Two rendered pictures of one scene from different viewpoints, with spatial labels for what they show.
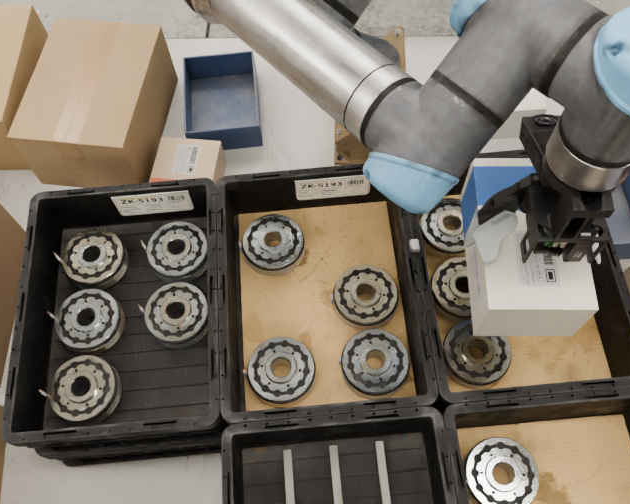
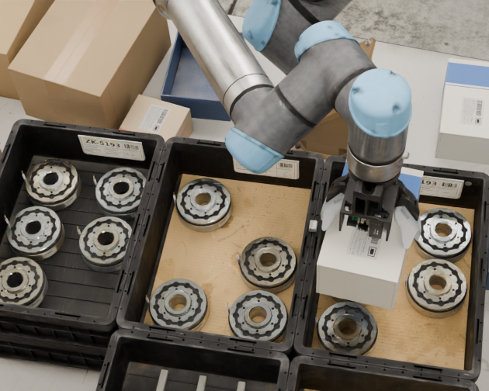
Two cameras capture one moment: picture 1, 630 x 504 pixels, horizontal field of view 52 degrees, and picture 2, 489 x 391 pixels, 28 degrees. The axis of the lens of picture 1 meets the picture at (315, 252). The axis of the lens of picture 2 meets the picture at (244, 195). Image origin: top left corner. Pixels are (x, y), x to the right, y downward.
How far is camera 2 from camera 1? 0.77 m
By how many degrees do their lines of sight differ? 11
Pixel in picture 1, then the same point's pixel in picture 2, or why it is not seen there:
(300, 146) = not seen: hidden behind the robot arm
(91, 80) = (90, 33)
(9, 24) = not seen: outside the picture
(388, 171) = (234, 140)
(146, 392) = (65, 300)
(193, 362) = (109, 285)
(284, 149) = not seen: hidden behind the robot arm
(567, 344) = (433, 345)
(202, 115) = (183, 82)
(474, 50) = (296, 75)
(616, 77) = (353, 107)
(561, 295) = (374, 266)
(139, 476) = (43, 377)
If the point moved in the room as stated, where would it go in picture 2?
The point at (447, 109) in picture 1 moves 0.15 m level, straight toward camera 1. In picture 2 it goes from (274, 108) to (213, 192)
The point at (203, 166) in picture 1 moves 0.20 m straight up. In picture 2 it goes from (168, 127) to (155, 64)
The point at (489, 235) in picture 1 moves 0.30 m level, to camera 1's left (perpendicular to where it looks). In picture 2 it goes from (331, 210) to (135, 182)
